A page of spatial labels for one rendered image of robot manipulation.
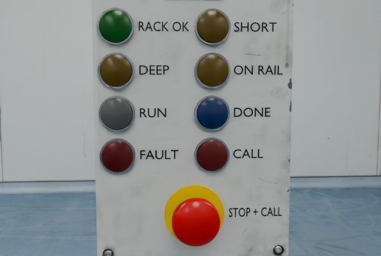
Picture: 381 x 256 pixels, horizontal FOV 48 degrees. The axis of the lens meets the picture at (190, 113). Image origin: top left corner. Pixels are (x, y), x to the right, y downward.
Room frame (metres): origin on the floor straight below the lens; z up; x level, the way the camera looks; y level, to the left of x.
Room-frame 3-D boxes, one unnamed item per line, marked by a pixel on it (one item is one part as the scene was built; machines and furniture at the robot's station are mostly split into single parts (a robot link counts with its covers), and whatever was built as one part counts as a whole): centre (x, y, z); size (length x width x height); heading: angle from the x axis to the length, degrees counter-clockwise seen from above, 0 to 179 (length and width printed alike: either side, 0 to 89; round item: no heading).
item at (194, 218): (0.35, 0.00, 0.97); 0.04 x 0.04 x 0.04; 3
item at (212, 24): (0.36, -0.02, 1.13); 0.03 x 0.01 x 0.03; 93
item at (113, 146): (0.35, 0.06, 1.02); 0.03 x 0.01 x 0.03; 93
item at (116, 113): (0.35, 0.06, 1.06); 0.03 x 0.01 x 0.03; 93
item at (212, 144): (0.36, -0.02, 1.02); 0.03 x 0.01 x 0.03; 93
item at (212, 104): (0.36, -0.02, 1.06); 0.03 x 0.01 x 0.03; 93
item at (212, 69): (0.36, -0.02, 1.09); 0.03 x 0.01 x 0.03; 93
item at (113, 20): (0.35, 0.06, 1.13); 0.03 x 0.01 x 0.03; 93
